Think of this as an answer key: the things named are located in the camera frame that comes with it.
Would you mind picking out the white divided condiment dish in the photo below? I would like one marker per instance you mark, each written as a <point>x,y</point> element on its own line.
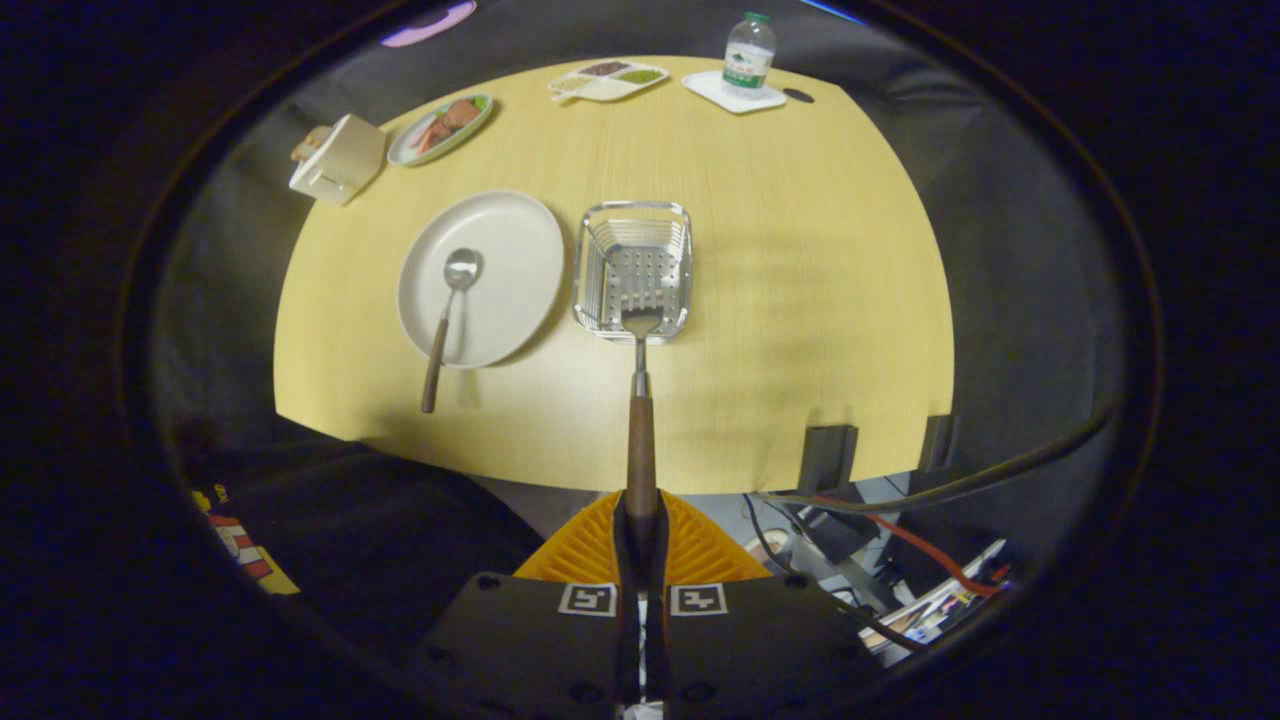
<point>605,90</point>

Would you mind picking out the black backdrop cloth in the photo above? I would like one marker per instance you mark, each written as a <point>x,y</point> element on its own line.
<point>1020,220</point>

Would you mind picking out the black table clamp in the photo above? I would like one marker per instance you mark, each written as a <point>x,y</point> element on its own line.
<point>936,442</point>
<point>827,458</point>

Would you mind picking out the pile of papers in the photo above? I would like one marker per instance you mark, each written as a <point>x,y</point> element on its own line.
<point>940,610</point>

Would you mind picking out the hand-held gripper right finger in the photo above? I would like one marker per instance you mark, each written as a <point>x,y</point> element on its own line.
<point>760,640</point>

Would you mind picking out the green rimmed food plate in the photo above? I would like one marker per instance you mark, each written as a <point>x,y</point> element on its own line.
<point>405,152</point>

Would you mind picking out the beige round object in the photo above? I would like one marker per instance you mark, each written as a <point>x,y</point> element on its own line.
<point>768,545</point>

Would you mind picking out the white square coaster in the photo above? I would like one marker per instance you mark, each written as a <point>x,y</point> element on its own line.
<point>705,88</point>

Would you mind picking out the toasted bread slice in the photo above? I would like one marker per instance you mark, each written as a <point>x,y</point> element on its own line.
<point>318,137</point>
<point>302,152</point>

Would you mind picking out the cream white toaster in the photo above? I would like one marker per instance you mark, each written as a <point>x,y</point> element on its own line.
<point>345,160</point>

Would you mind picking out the large white round plate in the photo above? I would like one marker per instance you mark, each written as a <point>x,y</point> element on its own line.
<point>515,260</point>

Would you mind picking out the small black round disc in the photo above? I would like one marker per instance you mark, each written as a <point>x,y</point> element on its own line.
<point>798,96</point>

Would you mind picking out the sliced meat pieces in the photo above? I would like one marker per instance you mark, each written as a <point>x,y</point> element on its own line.
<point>455,118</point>

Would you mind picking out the clear plastic water bottle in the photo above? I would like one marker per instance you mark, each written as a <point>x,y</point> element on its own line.
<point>748,60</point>

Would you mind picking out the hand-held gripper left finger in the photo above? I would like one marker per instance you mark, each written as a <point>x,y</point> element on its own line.
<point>520,640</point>

